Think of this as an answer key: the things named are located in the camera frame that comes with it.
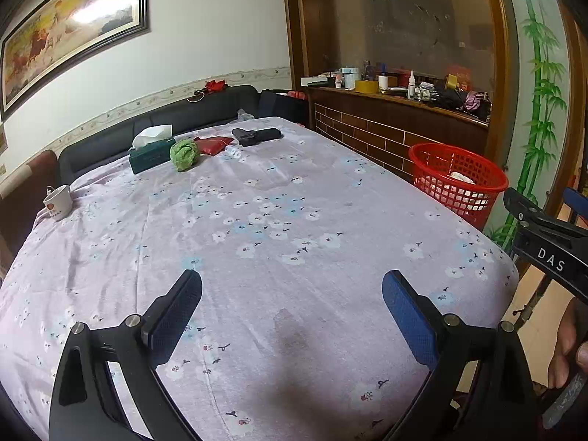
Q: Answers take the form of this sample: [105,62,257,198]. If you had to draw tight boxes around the person's right hand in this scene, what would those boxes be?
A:
[548,296,588,387]

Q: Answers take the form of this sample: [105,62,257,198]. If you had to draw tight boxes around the red plastic basket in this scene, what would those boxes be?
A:
[408,143,510,231]

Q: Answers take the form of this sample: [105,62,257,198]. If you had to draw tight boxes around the white cup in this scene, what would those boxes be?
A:
[43,184,74,222]

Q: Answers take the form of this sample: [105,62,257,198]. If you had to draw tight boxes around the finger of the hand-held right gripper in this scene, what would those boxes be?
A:
[502,187,548,231]
[564,188,588,226]

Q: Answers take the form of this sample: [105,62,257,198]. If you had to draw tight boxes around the black toy pistol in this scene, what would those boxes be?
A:
[232,127,283,147]

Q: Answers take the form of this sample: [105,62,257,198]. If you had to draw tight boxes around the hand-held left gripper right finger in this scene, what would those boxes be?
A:
[381,269,539,441]

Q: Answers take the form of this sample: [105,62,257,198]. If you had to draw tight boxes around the bamboo wall decal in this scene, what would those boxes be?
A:
[486,0,571,250]

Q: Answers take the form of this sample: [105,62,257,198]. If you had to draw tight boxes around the red pouch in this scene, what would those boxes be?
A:
[192,135,234,155]

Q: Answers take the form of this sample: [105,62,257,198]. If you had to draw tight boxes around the white crumpled wrappers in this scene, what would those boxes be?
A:
[447,171,488,212]

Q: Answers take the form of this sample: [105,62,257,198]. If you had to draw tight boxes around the wooden framed glass partition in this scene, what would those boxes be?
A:
[282,0,512,126]

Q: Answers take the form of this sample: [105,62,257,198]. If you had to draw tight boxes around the brown armchair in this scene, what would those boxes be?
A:
[0,149,61,259]

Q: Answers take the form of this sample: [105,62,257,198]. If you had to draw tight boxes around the purple floral tablecloth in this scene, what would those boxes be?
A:
[0,116,520,441]

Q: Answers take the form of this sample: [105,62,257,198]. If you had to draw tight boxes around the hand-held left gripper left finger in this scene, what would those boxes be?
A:
[48,269,204,441]

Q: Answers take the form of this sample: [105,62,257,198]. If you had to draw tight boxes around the black sofa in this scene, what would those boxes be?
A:
[58,85,258,185]

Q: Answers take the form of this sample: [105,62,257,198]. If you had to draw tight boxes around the dark green tissue box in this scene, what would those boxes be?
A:
[128,124,178,175]

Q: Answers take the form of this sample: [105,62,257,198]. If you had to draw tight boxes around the green towel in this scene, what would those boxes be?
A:
[169,139,200,173]

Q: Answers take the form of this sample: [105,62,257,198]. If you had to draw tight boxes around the framed wall painting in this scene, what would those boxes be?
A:
[0,0,152,123]

